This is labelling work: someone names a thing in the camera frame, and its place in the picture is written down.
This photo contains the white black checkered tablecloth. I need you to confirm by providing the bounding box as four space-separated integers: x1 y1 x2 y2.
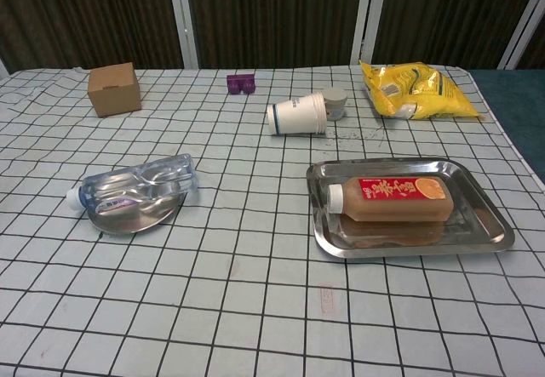
0 64 545 377

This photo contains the brown cardboard box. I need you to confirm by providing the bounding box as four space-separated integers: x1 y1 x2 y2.
87 62 142 118

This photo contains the yellow snack bag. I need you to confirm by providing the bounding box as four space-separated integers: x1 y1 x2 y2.
359 59 485 122

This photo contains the red-labelled drink bottle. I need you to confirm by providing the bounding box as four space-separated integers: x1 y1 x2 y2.
326 176 455 224

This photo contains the rectangular steel tray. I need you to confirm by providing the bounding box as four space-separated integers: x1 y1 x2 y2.
306 157 516 260

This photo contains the white paper cup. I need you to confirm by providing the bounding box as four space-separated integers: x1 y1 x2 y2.
266 91 330 137

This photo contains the round steel plate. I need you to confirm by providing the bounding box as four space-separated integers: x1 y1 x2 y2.
84 180 188 235

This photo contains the clear plastic water bottle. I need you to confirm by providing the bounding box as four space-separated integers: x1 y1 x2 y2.
66 153 198 213

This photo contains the brown folding partition screen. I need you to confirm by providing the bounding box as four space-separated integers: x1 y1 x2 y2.
0 0 545 71

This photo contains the purple plastic block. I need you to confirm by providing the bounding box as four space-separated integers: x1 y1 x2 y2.
226 74 257 96

